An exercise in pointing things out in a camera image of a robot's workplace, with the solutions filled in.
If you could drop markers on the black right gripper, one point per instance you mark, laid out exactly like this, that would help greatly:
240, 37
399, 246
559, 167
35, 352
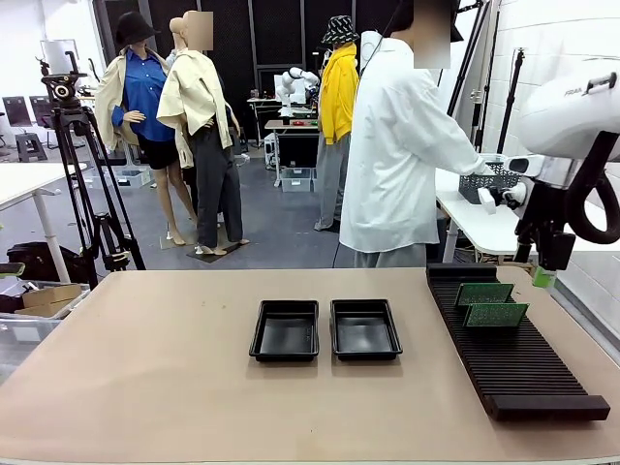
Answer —
545, 213

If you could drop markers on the green perforated circuit board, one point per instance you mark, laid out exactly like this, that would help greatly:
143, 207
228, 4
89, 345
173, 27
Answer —
484, 294
496, 315

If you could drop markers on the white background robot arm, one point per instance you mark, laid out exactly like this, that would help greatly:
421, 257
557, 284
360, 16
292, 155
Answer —
290, 87

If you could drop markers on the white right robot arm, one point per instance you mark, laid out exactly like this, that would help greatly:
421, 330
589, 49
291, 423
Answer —
557, 121

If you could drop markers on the black ESD tray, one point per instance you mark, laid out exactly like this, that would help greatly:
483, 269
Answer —
365, 334
286, 334

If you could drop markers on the white table with basket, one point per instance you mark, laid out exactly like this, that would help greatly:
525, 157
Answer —
484, 227

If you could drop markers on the grey plastic basket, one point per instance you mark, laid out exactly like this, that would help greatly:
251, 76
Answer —
472, 186

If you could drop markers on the black slotted board rack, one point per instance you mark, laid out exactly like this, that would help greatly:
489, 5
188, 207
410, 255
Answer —
523, 368

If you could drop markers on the thin black light stand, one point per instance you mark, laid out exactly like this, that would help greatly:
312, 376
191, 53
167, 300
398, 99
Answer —
509, 106

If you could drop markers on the person in white shirt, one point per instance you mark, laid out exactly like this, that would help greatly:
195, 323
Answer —
387, 145

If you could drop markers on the black leaning stand poles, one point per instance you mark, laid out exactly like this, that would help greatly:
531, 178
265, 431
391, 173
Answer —
467, 72

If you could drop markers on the clear floor storage box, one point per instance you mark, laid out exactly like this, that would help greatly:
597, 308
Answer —
298, 179

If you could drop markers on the mannequin with yellow hoodie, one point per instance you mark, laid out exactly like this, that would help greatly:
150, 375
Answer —
336, 106

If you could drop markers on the background work table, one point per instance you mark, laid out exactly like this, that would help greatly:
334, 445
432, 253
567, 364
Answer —
290, 125

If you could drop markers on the patterned bucket hat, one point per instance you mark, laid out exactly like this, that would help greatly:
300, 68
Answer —
340, 30

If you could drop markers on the mannequin with cream jacket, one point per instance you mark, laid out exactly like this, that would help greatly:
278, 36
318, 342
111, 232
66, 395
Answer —
203, 121

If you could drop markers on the mannequin with blue shirt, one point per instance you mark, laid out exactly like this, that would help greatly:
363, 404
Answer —
140, 97

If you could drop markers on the black mannequin hat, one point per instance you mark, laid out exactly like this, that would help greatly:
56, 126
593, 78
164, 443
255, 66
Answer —
133, 29

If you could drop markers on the brown cardboard box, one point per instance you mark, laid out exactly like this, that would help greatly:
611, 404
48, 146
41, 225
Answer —
48, 296

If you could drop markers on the white empty side table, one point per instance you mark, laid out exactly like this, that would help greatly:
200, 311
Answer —
24, 181

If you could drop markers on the black step stool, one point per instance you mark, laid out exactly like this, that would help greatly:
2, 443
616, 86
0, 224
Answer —
30, 145

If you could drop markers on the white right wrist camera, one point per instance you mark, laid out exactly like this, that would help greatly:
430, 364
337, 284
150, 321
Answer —
504, 196

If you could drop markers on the black camera tripod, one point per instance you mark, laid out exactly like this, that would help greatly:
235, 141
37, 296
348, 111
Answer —
72, 145

